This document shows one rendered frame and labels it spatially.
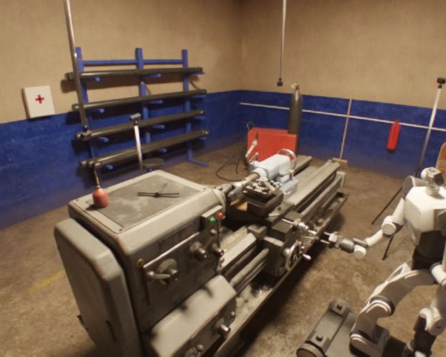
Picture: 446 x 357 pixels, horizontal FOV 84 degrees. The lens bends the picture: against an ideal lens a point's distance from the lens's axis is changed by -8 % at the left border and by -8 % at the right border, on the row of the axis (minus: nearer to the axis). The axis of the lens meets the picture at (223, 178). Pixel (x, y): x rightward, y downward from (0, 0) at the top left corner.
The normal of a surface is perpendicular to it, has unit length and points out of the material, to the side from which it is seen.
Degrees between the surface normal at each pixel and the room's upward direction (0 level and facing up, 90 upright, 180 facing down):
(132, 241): 45
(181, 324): 32
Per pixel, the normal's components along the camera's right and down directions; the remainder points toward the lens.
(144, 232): 0.55, -0.47
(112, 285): 0.78, 0.25
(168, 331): 0.41, -0.65
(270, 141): -0.33, 0.37
